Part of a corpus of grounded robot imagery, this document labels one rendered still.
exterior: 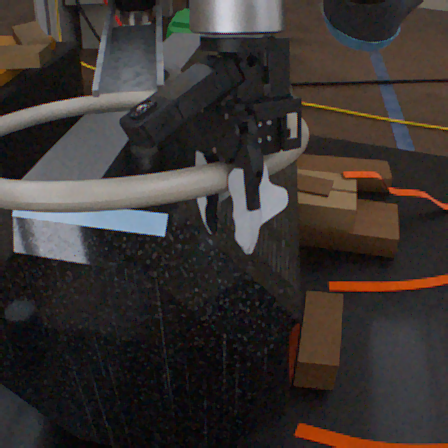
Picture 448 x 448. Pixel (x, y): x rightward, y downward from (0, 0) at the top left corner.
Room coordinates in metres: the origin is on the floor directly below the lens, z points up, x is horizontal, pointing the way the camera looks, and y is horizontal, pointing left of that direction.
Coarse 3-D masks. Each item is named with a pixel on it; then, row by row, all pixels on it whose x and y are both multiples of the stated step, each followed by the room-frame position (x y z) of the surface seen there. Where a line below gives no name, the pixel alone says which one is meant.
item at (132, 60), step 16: (112, 0) 1.26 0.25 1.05; (160, 0) 1.26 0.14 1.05; (112, 16) 1.21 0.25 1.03; (160, 16) 1.16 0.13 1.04; (112, 32) 1.18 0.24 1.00; (128, 32) 1.18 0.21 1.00; (144, 32) 1.17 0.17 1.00; (160, 32) 1.07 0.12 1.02; (112, 48) 1.10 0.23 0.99; (128, 48) 1.10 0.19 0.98; (144, 48) 1.09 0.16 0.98; (160, 48) 1.00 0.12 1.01; (112, 64) 1.03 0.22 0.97; (128, 64) 1.03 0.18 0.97; (144, 64) 1.02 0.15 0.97; (160, 64) 0.94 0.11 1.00; (96, 80) 0.89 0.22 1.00; (112, 80) 0.96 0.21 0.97; (128, 80) 0.96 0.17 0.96; (144, 80) 0.96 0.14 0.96; (160, 80) 0.88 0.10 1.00; (96, 96) 0.86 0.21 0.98
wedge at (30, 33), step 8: (24, 24) 1.95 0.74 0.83; (32, 24) 1.95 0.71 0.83; (16, 32) 1.88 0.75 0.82; (24, 32) 1.88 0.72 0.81; (32, 32) 1.88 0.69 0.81; (40, 32) 1.88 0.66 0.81; (16, 40) 1.87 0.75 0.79; (24, 40) 1.82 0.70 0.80; (32, 40) 1.82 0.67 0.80; (40, 40) 1.82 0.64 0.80; (48, 40) 1.82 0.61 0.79
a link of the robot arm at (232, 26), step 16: (192, 0) 0.50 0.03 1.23; (208, 0) 0.48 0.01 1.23; (224, 0) 0.48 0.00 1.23; (240, 0) 0.48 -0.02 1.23; (256, 0) 0.48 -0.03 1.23; (272, 0) 0.49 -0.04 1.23; (192, 16) 0.50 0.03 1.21; (208, 16) 0.48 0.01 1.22; (224, 16) 0.47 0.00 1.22; (240, 16) 0.47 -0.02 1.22; (256, 16) 0.47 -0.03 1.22; (272, 16) 0.48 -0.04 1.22; (208, 32) 0.48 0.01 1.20; (224, 32) 0.47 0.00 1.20; (240, 32) 0.47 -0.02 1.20; (256, 32) 0.47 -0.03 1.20; (272, 32) 0.48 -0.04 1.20
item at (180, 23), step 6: (180, 12) 2.95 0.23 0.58; (186, 12) 2.93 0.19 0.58; (174, 18) 2.93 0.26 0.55; (180, 18) 2.91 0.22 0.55; (186, 18) 2.89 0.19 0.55; (174, 24) 2.89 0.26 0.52; (180, 24) 2.87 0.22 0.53; (186, 24) 2.86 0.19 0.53; (168, 30) 2.91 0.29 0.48; (174, 30) 2.86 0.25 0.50; (180, 30) 2.85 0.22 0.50; (186, 30) 2.84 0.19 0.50; (168, 36) 2.86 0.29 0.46
